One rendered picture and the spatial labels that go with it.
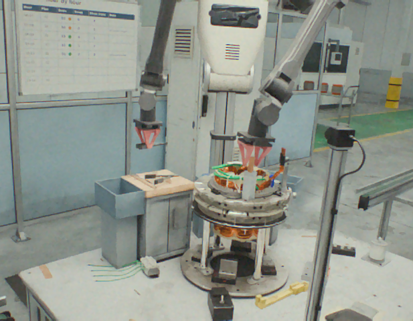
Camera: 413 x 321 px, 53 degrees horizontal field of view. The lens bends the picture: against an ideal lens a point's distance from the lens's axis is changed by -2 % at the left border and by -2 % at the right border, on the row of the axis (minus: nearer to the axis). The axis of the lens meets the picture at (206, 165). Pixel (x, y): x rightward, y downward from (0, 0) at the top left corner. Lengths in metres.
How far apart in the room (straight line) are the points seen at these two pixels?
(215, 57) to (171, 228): 0.71
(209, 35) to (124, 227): 0.83
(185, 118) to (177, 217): 2.23
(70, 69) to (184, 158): 1.23
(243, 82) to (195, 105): 1.85
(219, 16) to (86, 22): 1.88
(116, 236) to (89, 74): 2.21
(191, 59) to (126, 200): 2.36
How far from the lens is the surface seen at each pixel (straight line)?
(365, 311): 1.45
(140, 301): 1.37
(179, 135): 3.80
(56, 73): 3.39
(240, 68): 1.78
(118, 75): 3.64
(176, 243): 1.59
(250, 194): 1.31
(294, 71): 1.25
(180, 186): 1.50
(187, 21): 3.70
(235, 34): 1.77
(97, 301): 1.38
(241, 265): 1.59
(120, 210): 1.41
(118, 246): 1.49
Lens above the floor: 1.55
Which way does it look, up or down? 16 degrees down
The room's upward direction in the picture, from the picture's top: 4 degrees clockwise
